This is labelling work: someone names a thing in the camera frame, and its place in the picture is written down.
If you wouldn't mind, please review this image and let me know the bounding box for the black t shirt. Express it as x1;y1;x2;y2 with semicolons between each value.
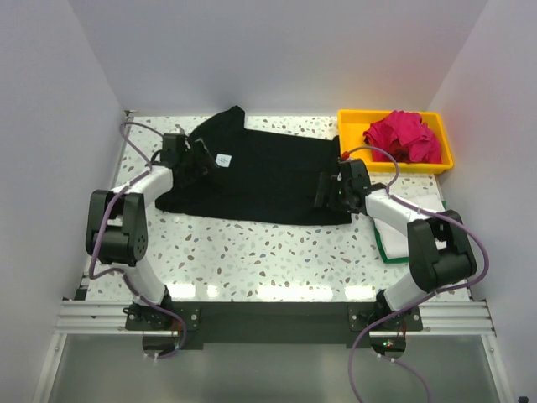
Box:
155;106;352;226

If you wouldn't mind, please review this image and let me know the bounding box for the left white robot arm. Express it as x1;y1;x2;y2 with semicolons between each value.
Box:
85;133;217;332

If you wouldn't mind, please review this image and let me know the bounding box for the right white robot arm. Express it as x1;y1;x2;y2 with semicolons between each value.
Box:
315;160;477;330

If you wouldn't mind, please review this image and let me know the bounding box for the yellow plastic bin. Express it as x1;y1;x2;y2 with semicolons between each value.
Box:
337;109;455;175

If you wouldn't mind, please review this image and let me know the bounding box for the folded white t shirt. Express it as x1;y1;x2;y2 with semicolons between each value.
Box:
371;182;446;259

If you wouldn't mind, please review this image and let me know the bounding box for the pink t shirt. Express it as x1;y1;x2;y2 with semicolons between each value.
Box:
363;111;441;164

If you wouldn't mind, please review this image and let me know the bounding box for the folded green t shirt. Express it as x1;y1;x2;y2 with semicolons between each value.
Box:
374;200;449;265

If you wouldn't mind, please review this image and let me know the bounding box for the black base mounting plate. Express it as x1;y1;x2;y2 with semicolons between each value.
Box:
125;301;423;352

